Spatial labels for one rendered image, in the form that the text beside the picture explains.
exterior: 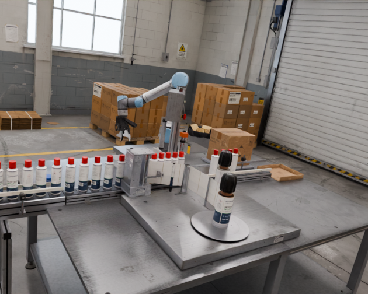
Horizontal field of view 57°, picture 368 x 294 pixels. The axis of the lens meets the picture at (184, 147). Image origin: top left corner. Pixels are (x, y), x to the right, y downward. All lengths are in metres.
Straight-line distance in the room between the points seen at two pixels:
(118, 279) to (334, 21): 6.01
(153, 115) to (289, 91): 2.74
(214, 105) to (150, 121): 1.21
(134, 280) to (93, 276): 0.16
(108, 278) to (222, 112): 4.93
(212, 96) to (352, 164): 2.67
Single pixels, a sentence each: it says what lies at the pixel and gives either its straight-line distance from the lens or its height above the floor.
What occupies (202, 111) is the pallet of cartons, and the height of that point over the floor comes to 0.64.
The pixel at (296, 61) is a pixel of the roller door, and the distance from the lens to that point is 7.06.
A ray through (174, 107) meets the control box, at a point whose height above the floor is 1.38.
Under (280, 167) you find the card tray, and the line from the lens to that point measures 3.24.
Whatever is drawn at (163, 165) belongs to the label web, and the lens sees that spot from 2.10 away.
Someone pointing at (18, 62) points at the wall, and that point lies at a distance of 7.35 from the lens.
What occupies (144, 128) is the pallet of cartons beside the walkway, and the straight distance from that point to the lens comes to 5.97.
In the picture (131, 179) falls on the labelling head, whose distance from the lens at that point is 1.97.
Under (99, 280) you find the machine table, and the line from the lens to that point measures 1.48.
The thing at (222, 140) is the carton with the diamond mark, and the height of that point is 1.06.
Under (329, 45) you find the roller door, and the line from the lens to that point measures 6.76.
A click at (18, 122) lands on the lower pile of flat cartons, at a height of 0.14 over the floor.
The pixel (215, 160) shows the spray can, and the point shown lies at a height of 1.01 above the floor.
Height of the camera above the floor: 1.75
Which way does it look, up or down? 16 degrees down
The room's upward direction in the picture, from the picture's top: 9 degrees clockwise
